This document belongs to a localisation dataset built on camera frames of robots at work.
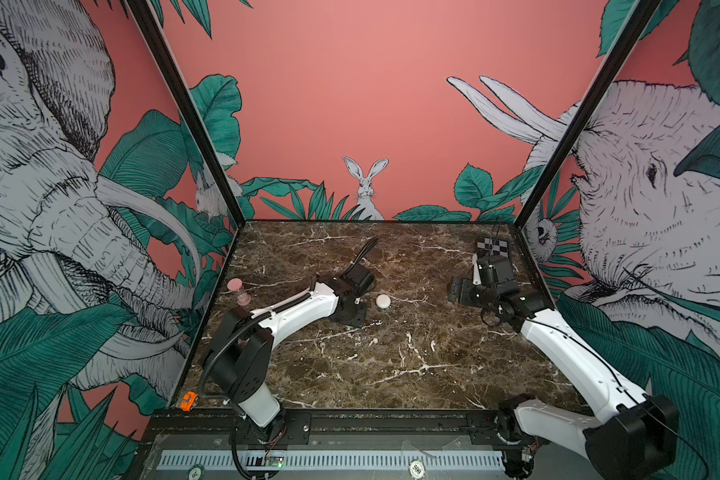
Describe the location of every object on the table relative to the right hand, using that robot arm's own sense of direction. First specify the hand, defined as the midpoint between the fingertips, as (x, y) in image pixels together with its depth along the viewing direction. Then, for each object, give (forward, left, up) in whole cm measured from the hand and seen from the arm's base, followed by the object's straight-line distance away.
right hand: (459, 283), depth 81 cm
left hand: (-4, +29, -10) cm, 31 cm away
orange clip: (-27, +72, -15) cm, 79 cm away
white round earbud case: (+4, +21, -18) cm, 28 cm away
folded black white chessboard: (+26, -23, -16) cm, 38 cm away
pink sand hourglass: (+4, +66, -15) cm, 68 cm away
